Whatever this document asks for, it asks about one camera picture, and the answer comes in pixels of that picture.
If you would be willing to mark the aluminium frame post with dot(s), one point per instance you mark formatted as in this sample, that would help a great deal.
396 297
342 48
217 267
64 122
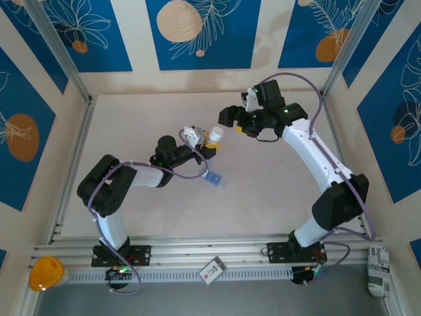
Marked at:
59 49
348 49

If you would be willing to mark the blue transparent packet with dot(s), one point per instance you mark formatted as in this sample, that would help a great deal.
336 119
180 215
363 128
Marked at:
213 179

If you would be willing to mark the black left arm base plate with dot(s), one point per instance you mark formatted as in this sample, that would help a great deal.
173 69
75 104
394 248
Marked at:
141 256

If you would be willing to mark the blue panel with beige circle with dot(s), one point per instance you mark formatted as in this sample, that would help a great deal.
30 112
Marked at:
230 33

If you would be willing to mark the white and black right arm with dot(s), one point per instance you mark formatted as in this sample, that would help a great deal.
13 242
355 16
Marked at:
315 158

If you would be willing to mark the blue leaf-print wall panel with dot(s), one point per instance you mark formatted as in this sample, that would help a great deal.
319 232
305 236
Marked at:
98 33
417 250
381 33
2 258
29 33
296 33

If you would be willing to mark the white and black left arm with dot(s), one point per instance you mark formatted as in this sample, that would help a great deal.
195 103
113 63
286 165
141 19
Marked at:
113 230

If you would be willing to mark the white ribbed bottle cap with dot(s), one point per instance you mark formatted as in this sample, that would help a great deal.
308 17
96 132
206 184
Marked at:
217 132

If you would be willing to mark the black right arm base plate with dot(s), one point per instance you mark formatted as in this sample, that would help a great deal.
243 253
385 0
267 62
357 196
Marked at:
276 253

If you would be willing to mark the black controller box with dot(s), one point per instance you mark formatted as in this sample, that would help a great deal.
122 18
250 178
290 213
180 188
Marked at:
299 274
118 278

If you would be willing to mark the white card with red stamp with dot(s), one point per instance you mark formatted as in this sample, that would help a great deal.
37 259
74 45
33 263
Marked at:
212 271

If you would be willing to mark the wide aluminium frame rail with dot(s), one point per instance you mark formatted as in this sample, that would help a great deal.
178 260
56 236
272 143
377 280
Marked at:
197 251

